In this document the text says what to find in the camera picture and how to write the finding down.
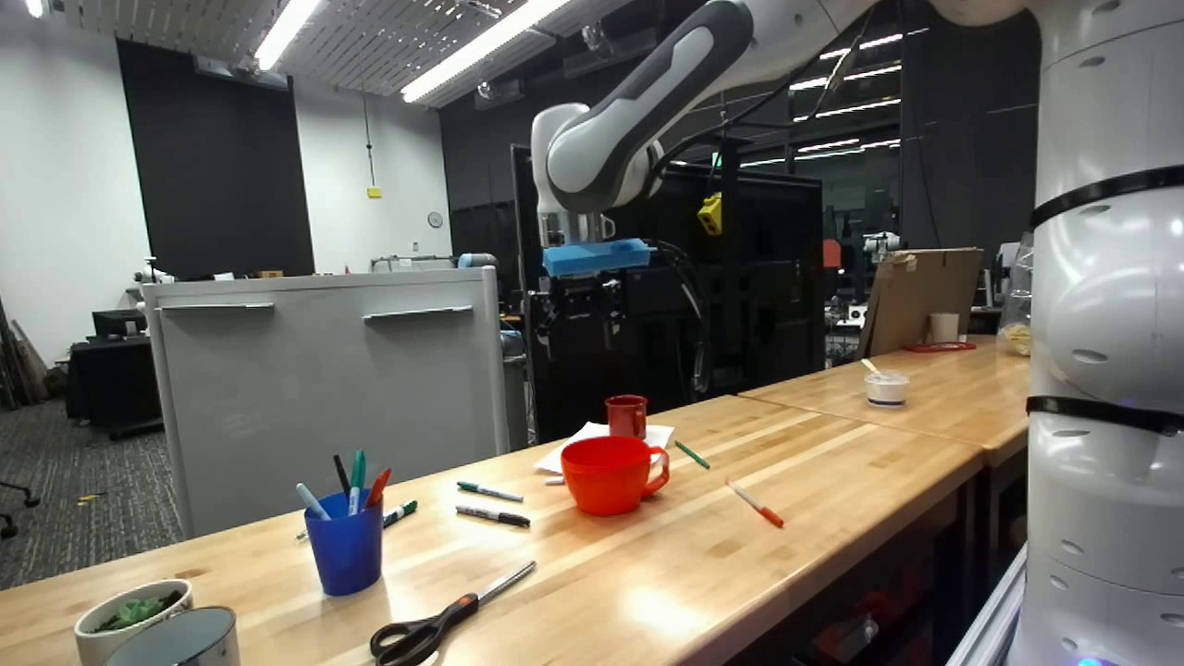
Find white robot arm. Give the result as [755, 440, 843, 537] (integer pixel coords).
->
[530, 0, 1184, 666]

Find large orange-red cup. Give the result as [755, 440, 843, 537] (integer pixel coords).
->
[563, 436, 668, 516]

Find green capped marker on table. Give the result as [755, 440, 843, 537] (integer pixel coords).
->
[455, 479, 524, 503]

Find black marker on table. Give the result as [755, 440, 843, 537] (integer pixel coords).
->
[455, 508, 532, 530]

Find red marker in cup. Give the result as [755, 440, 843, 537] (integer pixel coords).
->
[367, 465, 390, 510]

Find marker behind blue cup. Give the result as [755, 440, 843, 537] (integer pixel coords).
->
[382, 500, 419, 530]

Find black pen in cup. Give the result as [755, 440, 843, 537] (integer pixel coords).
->
[334, 451, 351, 492]

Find blue plastic cup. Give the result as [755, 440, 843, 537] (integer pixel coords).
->
[303, 495, 382, 596]

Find light blue pen in cup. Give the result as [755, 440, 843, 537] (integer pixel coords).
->
[290, 479, 330, 521]

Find white paper cup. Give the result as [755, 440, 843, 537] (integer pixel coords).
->
[928, 310, 963, 345]

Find small dark red mug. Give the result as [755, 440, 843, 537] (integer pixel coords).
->
[603, 392, 646, 436]

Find white paper sheet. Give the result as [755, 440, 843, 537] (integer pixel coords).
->
[532, 423, 672, 476]

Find large black panel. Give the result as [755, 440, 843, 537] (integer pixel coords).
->
[511, 149, 823, 440]

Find green pencil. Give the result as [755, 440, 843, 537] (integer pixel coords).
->
[672, 440, 715, 471]

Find red and white pen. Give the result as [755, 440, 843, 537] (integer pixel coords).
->
[730, 485, 783, 530]

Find small white bowl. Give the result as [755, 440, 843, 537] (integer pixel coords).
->
[864, 358, 911, 405]

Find cardboard box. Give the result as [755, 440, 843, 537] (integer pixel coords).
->
[863, 246, 982, 354]

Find white pot with plant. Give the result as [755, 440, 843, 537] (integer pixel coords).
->
[71, 576, 193, 666]

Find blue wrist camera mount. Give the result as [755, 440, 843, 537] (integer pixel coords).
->
[538, 238, 654, 278]

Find black handled scissors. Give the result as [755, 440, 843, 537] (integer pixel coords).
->
[369, 563, 532, 666]

